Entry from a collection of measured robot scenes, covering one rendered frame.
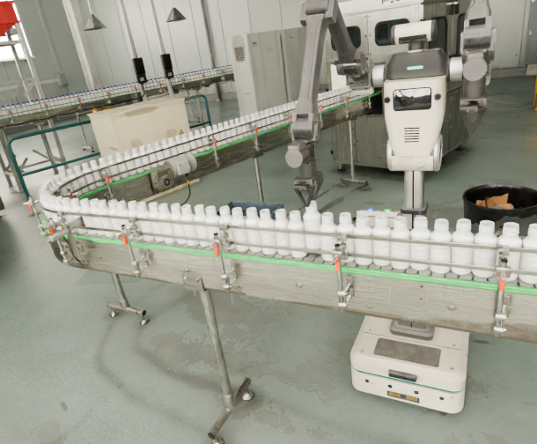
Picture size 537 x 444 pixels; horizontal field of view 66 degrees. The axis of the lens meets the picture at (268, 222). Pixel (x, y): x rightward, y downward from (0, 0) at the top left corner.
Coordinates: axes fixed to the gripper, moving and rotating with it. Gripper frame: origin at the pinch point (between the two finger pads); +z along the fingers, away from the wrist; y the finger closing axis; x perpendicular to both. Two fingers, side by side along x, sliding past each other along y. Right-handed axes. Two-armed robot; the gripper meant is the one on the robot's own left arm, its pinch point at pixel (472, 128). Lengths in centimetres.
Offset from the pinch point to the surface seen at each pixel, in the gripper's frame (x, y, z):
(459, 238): 1.2, -16.9, 27.8
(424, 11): 55, 351, -40
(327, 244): 41, -18, 33
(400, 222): 17.6, -16.8, 23.9
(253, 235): 69, -17, 32
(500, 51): -34, 1186, 65
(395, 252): 19.1, -17.9, 33.7
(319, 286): 44, -20, 49
